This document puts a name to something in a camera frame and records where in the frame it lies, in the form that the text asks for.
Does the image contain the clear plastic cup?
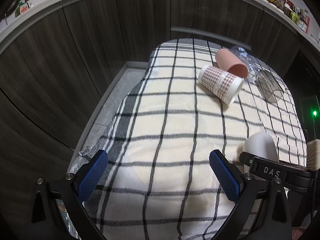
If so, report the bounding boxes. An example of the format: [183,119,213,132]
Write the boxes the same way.
[230,46,284,103]

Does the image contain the red checkered white cup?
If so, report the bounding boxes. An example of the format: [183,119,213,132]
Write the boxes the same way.
[198,65,244,107]

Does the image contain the pink plastic cup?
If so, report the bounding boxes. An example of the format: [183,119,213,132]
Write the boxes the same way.
[215,48,248,79]

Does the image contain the black and white plaid cloth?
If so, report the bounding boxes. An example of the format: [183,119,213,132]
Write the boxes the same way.
[72,39,306,239]

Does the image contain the dark wood cabinet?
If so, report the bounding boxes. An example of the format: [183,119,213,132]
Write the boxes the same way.
[1,0,319,238]

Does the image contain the red and green box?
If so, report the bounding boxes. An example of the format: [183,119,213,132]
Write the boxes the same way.
[15,1,30,18]

